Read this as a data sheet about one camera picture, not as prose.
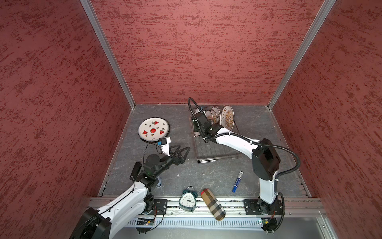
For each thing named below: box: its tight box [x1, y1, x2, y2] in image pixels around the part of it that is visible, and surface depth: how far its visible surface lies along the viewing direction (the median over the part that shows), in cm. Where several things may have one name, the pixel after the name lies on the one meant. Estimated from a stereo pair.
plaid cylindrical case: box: [200, 188, 226, 222], surface depth 74 cm
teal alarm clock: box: [179, 186, 198, 213], surface depth 74 cm
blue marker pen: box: [231, 171, 244, 193], surface depth 83 cm
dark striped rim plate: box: [137, 116, 171, 143], surface depth 105 cm
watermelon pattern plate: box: [138, 117, 170, 142], surface depth 105 cm
